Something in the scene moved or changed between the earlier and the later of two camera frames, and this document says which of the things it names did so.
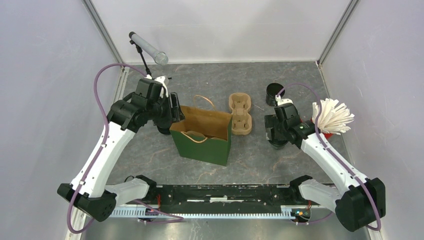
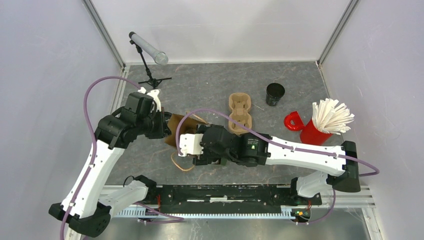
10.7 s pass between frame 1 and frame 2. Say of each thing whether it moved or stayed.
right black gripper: moved
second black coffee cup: stayed
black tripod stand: stayed
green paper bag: moved
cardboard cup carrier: stayed
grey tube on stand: stayed
